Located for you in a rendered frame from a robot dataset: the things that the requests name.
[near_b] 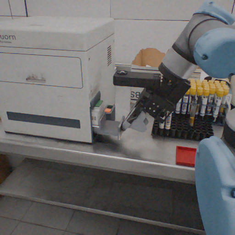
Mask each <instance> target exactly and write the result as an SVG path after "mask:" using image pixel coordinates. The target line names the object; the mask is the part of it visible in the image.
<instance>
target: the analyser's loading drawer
mask: <svg viewBox="0 0 235 235"><path fill-rule="evenodd" d="M124 120H125V116H122V119H121V121H112V120H106V111H105V112H104V114H103V115H102V117H101V118H100V120H99V126H93V125H92V129H93V133H94V134H101V135H109V136H116V137H117V139H118V140H120V138H121V136H122V133H123V131H122V124H123V122H124Z"/></svg>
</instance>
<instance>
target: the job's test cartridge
mask: <svg viewBox="0 0 235 235"><path fill-rule="evenodd" d="M91 113H92V125H93V126H99V120H100V118H101V117H102V115H103V114H104V102H103V103H102V104H101V105H100V107H93V108H92V109H91Z"/></svg>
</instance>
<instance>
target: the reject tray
mask: <svg viewBox="0 0 235 235"><path fill-rule="evenodd" d="M196 150H197V148H192V147H184V146H176V164H180V165H187V166H193V167H194V166H195V157H196Z"/></svg>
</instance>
